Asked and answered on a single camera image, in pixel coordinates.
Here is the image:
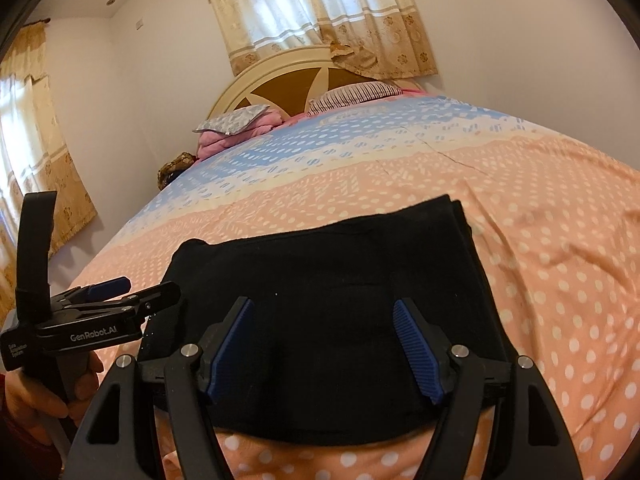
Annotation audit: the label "black pants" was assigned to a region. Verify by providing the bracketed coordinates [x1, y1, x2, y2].
[139, 196, 515, 445]

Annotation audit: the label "left hand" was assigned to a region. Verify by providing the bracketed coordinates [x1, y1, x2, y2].
[4, 351, 103, 446]

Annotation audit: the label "beige side curtain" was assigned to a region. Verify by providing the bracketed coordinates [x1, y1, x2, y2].
[0, 22, 96, 318]

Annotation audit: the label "pink blue dotted bedspread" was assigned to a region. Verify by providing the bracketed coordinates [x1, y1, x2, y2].
[78, 96, 639, 479]

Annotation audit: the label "pink folded blanket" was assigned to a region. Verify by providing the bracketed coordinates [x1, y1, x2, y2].
[196, 108, 284, 162]

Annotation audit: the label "grey patterned pillow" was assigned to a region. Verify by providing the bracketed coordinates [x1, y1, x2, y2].
[193, 104, 269, 136]

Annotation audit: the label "cream wooden headboard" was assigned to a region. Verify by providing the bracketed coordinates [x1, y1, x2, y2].
[207, 44, 426, 122]

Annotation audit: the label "striped pillow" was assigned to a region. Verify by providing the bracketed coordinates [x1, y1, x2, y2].
[307, 81, 402, 116]

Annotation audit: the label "beige floral curtain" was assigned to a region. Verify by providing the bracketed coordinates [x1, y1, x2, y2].
[208, 0, 438, 80]

